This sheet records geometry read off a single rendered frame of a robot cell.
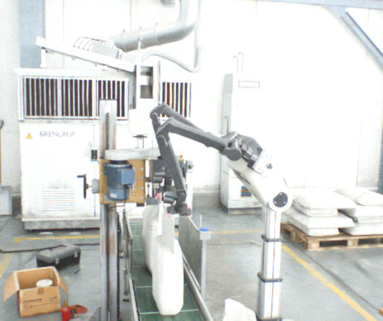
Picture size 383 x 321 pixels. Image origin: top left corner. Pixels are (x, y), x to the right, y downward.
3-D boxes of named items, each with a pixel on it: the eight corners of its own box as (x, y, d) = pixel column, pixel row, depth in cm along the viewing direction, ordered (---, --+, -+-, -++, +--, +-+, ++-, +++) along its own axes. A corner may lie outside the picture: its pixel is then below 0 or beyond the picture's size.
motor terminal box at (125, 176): (135, 187, 300) (135, 170, 298) (121, 188, 294) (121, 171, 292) (129, 184, 307) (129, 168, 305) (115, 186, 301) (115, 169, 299)
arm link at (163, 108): (160, 99, 280) (160, 96, 289) (147, 117, 283) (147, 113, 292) (217, 140, 291) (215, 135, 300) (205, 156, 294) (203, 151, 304)
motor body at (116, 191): (130, 202, 304) (130, 165, 300) (107, 202, 301) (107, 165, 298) (128, 197, 319) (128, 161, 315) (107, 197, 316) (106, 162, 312)
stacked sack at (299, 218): (356, 229, 550) (357, 218, 548) (306, 232, 536) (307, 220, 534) (338, 220, 591) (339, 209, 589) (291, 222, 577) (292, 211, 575)
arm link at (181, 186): (164, 135, 231) (167, 125, 240) (154, 137, 232) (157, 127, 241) (188, 200, 253) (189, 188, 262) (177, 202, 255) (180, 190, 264)
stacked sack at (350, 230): (399, 237, 564) (401, 225, 561) (351, 239, 551) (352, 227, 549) (379, 227, 605) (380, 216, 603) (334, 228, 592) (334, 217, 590)
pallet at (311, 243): (394, 245, 567) (395, 234, 565) (307, 250, 540) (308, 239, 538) (357, 227, 646) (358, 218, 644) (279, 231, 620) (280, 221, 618)
